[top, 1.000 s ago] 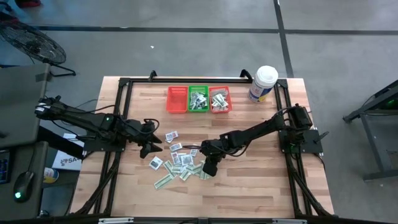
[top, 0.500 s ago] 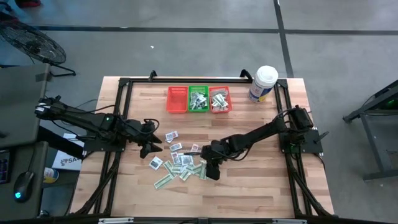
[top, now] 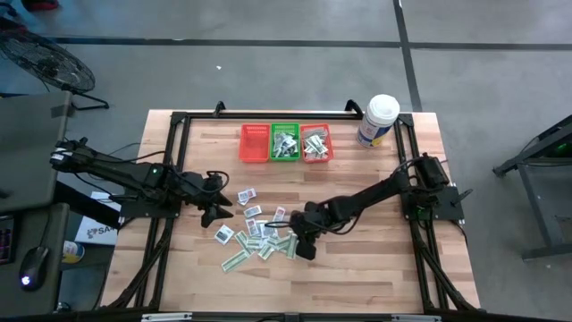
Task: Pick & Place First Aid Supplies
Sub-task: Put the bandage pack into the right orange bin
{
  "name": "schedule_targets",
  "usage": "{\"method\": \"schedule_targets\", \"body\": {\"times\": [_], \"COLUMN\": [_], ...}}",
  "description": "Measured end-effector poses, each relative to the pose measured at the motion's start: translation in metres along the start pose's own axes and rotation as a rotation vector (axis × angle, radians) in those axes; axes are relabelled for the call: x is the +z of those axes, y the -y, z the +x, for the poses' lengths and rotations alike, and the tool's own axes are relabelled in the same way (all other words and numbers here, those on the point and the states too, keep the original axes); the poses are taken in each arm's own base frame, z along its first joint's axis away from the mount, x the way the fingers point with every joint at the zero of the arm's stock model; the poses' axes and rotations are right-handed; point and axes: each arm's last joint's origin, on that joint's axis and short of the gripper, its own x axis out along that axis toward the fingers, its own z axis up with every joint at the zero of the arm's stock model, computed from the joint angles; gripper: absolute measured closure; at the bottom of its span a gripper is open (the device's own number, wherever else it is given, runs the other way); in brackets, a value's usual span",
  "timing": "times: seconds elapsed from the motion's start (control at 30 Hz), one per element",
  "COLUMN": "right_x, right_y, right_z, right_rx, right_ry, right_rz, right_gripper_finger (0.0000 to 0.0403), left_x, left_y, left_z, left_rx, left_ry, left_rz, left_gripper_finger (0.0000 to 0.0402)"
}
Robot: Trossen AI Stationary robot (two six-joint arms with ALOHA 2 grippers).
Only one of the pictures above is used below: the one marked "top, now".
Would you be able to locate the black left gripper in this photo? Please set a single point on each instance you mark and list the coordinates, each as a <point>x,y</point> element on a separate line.
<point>196,190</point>

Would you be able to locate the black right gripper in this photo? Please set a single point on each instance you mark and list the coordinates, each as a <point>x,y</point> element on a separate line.
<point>308,219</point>

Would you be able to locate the white square pad packet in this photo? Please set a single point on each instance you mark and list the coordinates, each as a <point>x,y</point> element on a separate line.
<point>246,195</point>
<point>290,144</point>
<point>279,136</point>
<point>279,214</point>
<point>224,234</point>
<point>267,230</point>
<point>252,211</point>
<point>282,152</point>

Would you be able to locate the red printed square pad packet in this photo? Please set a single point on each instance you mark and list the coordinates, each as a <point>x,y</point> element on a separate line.
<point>251,227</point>

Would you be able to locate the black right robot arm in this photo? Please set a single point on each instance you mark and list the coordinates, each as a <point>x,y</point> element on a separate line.
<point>380,192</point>

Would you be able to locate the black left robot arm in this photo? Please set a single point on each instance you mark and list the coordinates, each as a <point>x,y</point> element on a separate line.
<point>116,172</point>

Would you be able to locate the orange plastic basket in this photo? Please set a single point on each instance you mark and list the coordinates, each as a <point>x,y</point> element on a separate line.
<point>254,147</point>
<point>315,129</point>

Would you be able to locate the green plastic basket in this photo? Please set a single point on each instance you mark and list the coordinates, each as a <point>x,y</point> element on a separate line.
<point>284,127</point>

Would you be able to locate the white printed box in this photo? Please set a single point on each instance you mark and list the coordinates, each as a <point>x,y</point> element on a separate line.
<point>96,232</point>

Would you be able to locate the yellow blue can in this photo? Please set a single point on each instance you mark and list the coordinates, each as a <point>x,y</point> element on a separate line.
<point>73,251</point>

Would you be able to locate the white wipes canister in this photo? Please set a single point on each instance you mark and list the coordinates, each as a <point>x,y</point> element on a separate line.
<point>382,112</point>

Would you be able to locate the dark grey desk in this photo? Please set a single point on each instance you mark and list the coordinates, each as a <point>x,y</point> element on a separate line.
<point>44,223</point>

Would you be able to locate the black computer mouse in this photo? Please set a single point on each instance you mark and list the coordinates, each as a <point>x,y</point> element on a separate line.
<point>33,268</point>

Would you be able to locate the grey desk panel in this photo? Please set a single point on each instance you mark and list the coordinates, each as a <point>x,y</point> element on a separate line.
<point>31,134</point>

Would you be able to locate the black keyboard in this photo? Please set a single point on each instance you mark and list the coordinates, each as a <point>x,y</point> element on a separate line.
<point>5,239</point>

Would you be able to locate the black floor fan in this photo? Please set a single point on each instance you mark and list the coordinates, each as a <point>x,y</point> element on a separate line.
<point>47,62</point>

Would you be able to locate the black metal cart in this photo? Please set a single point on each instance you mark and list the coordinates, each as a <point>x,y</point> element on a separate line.
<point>527,152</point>

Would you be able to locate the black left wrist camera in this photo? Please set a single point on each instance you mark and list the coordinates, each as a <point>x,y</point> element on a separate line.
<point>214,181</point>

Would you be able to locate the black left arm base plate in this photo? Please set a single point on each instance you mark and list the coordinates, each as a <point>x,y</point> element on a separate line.
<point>147,212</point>

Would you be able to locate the black aluminium rig frame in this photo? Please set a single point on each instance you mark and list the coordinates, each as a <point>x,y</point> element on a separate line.
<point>232,116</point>

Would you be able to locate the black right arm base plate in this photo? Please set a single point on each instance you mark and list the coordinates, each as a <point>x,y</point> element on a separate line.
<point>449,205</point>

